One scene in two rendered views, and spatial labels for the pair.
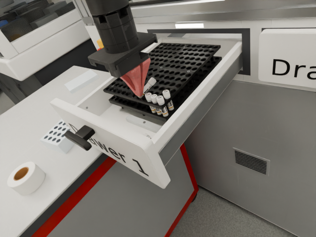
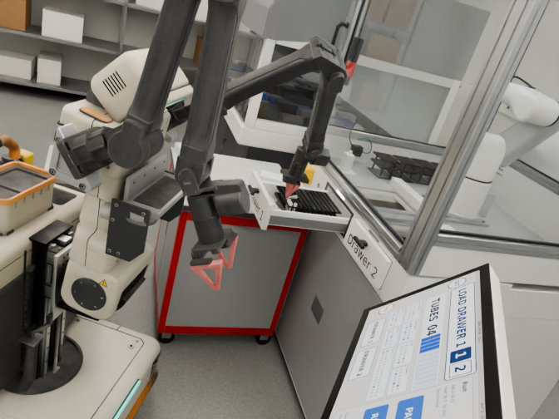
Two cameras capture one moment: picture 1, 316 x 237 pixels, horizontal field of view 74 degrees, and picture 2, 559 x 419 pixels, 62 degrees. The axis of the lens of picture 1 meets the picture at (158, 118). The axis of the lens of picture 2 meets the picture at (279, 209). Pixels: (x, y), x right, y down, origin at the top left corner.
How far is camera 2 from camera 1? 1.37 m
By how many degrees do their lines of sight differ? 19
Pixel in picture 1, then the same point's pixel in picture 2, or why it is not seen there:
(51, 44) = (279, 138)
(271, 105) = (343, 263)
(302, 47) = (358, 233)
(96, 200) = not seen: hidden behind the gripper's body
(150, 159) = (267, 210)
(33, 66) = (254, 141)
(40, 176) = not seen: hidden behind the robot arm
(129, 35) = (298, 173)
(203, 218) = (254, 358)
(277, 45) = (353, 227)
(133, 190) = (238, 256)
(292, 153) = (335, 306)
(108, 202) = not seen: hidden behind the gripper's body
